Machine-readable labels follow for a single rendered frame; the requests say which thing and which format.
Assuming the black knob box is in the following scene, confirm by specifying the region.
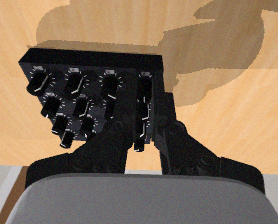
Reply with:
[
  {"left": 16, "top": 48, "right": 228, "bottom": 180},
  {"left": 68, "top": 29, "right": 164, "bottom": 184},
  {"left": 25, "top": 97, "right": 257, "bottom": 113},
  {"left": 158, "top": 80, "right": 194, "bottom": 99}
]
[{"left": 18, "top": 48, "right": 164, "bottom": 152}]

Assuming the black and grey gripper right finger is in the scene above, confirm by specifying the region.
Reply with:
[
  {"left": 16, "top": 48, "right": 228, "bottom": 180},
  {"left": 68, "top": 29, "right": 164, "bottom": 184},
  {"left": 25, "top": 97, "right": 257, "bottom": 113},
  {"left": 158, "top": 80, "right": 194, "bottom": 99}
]
[{"left": 150, "top": 75, "right": 265, "bottom": 195}]

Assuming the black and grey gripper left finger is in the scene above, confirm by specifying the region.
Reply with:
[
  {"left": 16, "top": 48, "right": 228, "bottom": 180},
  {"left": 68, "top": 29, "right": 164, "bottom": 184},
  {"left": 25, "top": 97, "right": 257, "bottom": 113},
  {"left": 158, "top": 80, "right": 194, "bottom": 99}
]
[{"left": 25, "top": 74, "right": 138, "bottom": 190}]

